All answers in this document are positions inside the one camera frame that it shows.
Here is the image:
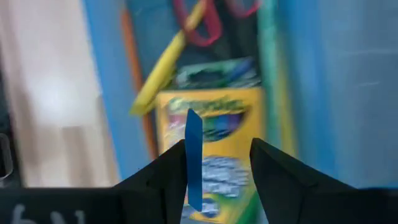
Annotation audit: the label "blue plastic pencil case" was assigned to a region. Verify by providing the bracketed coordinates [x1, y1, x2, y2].
[81, 0, 398, 224]

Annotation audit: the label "yellow green crayon box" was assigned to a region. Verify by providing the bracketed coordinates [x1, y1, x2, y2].
[154, 57, 266, 224]

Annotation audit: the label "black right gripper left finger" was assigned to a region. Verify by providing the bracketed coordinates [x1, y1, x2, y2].
[0, 139, 189, 224]

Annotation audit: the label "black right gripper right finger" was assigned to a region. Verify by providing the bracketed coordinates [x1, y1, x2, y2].
[249, 138, 398, 224]

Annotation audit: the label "red handled scissors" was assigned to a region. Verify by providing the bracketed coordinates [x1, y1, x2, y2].
[173, 0, 262, 48]

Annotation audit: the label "small blue eraser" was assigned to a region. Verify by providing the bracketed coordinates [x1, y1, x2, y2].
[184, 108, 204, 213]

